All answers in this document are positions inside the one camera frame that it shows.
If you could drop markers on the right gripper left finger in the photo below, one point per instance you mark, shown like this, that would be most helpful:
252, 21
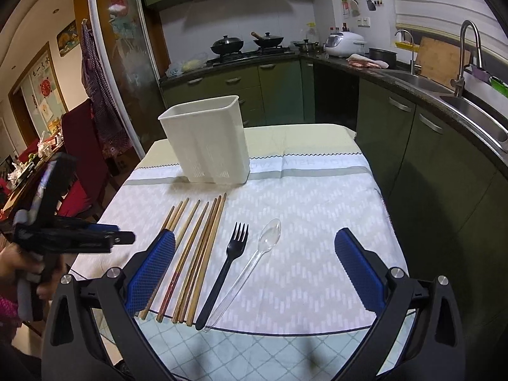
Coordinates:
72, 345

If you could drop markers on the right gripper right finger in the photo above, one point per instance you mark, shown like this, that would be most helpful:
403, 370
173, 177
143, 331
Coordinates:
417, 331

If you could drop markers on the wooden chopstick two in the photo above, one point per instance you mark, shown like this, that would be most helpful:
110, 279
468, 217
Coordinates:
170, 225

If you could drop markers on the wooden chopstick one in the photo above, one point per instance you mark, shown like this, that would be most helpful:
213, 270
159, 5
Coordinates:
157, 263

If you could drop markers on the wooden chopstick three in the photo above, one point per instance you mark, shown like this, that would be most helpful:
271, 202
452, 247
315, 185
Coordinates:
185, 242

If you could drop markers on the wooden chopstick seven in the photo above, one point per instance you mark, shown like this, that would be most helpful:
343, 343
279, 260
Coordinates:
208, 261

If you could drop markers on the wooden chopstick five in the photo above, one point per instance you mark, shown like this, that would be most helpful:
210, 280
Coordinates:
187, 288

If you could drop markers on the wooden chopstick six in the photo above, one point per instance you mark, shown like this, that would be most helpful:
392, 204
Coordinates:
186, 308

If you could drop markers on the black plastic fork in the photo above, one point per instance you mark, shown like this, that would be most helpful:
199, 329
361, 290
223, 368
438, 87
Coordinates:
234, 250

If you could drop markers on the clear plastic spoon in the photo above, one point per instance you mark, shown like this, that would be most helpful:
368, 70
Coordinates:
267, 240

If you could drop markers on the person's left hand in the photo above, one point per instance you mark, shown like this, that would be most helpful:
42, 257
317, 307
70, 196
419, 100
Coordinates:
15, 261

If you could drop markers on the wooden dining table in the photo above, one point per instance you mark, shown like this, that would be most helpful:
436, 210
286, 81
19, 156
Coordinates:
23, 195

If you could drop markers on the red cushioned wooden chair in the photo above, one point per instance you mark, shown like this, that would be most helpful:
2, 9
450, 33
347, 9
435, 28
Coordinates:
86, 195

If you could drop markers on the checkered hanging apron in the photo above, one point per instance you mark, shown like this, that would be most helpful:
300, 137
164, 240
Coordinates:
111, 134

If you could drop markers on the white plastic utensil holder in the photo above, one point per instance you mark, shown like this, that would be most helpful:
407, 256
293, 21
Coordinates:
208, 139

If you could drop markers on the white patterned tablecloth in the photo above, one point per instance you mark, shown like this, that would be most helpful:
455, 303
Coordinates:
315, 181

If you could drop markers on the steel double sink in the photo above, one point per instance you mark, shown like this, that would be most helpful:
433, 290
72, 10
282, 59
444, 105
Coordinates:
483, 118

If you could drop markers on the black wok with lid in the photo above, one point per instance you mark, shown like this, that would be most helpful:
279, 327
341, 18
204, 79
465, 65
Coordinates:
227, 45

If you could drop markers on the small steel faucet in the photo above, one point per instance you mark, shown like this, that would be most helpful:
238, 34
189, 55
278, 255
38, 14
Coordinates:
410, 45

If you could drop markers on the wooden cutting board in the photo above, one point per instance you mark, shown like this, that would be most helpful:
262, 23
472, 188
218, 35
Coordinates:
438, 61

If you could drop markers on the pink cloth on counter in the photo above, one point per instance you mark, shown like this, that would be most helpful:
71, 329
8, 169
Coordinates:
359, 61

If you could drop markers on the black pot on counter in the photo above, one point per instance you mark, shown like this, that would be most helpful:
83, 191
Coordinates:
384, 55

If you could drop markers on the white rice cooker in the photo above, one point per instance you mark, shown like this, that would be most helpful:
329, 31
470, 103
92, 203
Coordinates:
343, 44

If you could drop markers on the small steel pot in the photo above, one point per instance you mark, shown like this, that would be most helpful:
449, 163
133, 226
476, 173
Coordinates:
306, 46

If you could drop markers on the white window blind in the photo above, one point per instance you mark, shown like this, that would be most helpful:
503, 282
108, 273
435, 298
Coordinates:
445, 17

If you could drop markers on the black wok with handle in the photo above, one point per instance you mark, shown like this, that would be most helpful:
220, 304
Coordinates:
267, 40

